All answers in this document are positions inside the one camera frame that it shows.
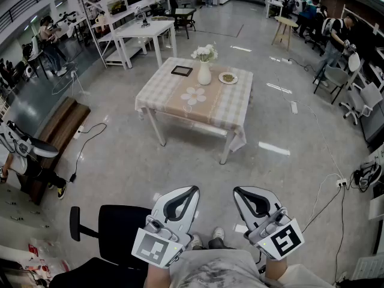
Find white swivel office chair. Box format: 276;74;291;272
338;82;383;125

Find person's left forearm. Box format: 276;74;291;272
146;262;172;288

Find clear plastic bags red print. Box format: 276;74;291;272
17;238;71;288

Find small white desk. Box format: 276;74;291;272
265;0;284;19

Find black cable with adapter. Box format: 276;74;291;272
70;122;107;183

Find black office chair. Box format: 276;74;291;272
49;204;154;288

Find desk lamp with black base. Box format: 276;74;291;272
135;6;151;29

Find white shelving rack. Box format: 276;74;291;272
78;0;172;68

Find black picture frame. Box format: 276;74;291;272
170;65;193;77

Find person's right forearm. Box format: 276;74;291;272
265;257;289;282

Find grey plastic chair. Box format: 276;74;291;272
313;64;350;104

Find white ceramic vase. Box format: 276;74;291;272
197;60;212;86

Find brown wooden bench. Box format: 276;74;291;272
28;97;91;206

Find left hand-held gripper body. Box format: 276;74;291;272
131;214;193;269

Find black square table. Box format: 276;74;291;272
175;7;197;39

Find round wooden stool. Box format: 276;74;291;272
271;16;299;52

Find white round plate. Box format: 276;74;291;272
218;71;239;85

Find white artificial flowers bunch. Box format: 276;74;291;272
191;43;219;63

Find grey low cabinet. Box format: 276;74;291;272
0;184;58;245

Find person's grey shirt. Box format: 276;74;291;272
169;248;340;288

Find black and white headset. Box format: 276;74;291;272
353;160;383;192

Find table with beige checkered tablecloth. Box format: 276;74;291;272
134;56;254;165

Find person's dark trousers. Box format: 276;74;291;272
207;238;235;250

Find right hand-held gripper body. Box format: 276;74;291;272
244;213;305;261

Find large white desk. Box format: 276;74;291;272
115;19;178;70

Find person's left shoe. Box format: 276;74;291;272
191;234;205;250

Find white slatted panel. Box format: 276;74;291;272
350;252;384;281

